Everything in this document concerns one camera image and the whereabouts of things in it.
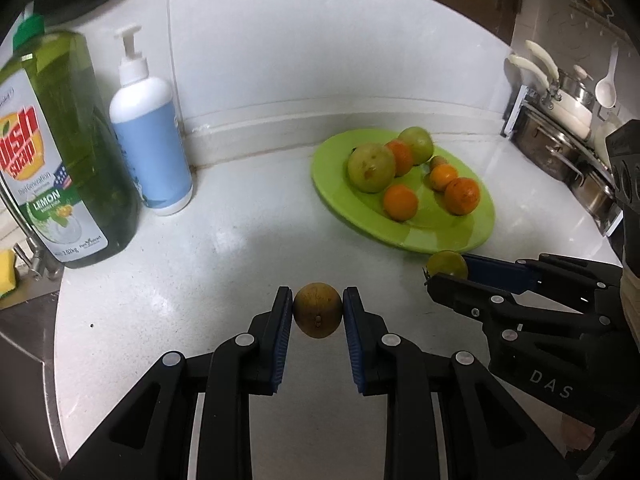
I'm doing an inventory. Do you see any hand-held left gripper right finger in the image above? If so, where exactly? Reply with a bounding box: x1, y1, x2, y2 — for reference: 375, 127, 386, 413
342, 286, 576, 480

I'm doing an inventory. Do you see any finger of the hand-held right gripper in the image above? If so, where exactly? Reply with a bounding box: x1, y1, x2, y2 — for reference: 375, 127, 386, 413
462, 254, 621, 306
425, 273, 614, 334

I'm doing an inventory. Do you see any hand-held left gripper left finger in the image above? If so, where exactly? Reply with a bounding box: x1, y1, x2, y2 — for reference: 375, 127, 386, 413
59, 286, 294, 480

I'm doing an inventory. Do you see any small green citrus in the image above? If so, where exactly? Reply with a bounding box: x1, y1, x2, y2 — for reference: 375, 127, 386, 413
424, 251, 469, 283

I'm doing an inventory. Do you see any brown oval fruit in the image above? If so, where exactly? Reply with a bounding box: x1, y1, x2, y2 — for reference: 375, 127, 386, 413
293, 283, 344, 339

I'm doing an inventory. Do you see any green plate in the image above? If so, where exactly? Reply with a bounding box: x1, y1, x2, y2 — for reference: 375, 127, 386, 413
311, 129, 496, 255

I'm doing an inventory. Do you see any large dark orange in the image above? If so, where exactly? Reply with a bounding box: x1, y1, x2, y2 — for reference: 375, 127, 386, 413
444, 177, 482, 216

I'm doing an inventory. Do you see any small light orange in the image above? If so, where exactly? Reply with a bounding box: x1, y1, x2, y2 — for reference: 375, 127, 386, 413
429, 164, 459, 192

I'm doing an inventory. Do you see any medium orange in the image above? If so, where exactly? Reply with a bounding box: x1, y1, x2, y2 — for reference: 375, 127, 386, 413
383, 184, 419, 222

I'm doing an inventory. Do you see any orange with stem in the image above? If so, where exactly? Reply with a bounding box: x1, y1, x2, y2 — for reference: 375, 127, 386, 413
385, 140, 415, 178

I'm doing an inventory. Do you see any large yellow-green fruit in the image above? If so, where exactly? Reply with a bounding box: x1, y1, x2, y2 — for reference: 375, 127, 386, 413
347, 143, 397, 194

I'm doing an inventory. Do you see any person's right hand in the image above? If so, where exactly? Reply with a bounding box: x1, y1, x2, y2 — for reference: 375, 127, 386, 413
560, 412, 598, 456

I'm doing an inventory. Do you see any small steel pot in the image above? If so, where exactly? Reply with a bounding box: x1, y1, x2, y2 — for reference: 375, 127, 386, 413
567, 160, 621, 216

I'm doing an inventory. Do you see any large steel pot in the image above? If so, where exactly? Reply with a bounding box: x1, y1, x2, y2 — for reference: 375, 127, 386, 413
514, 107, 583, 181

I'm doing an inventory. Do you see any green apple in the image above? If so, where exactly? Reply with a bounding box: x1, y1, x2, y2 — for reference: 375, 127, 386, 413
397, 126, 434, 164

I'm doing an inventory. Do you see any metal pot rack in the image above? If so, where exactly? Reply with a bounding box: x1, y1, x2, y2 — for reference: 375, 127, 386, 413
501, 85, 626, 237

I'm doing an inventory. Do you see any cream spoon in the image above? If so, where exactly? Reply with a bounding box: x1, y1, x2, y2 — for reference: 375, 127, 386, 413
595, 42, 620, 108

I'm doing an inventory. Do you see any white and blue pump bottle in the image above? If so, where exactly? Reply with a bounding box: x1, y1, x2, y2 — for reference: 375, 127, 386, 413
109, 25, 194, 217

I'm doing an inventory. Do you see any steel sink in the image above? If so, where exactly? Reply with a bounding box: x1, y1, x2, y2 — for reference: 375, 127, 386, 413
0, 280, 66, 461

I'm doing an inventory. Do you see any steel faucet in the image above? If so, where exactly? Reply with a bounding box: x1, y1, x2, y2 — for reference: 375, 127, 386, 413
0, 180, 63, 281

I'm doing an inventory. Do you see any yellow sponge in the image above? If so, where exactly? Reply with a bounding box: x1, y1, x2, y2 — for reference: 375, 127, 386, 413
0, 250, 18, 301

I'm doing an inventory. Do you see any green dish soap bottle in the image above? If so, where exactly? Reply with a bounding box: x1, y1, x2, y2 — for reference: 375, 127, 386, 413
0, 14, 143, 269

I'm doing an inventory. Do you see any cream pan with handle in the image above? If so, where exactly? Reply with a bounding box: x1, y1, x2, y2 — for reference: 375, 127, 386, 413
505, 55, 593, 138

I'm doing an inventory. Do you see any steel pot with cream handle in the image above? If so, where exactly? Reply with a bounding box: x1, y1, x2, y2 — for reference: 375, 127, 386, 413
524, 40, 598, 111

